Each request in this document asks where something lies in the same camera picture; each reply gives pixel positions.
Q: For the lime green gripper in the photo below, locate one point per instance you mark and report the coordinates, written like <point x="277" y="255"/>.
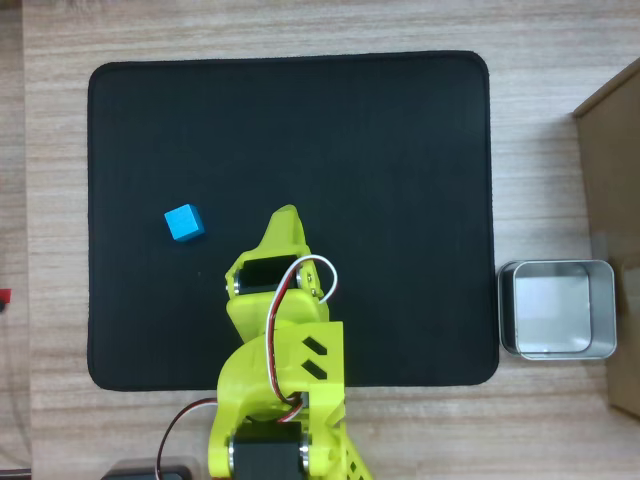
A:
<point x="260" y="311"/>

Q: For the blue cube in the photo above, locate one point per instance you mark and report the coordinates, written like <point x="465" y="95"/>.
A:
<point x="184" y="225"/>

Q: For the lime green robot arm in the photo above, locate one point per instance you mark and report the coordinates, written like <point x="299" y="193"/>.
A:
<point x="240" y="380"/>

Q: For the square metal tin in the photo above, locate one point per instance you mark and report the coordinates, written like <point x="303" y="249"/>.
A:
<point x="550" y="315"/>

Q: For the black rectangular desk mat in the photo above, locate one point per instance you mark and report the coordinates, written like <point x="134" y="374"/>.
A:
<point x="350" y="200"/>

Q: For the black power adapter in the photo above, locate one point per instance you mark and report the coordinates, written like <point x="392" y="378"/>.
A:
<point x="145" y="472"/>

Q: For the small red black object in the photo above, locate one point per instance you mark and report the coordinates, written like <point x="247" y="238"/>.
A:
<point x="4" y="299"/>

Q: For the brown cardboard box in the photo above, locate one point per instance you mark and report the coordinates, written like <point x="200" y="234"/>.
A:
<point x="617" y="200"/>

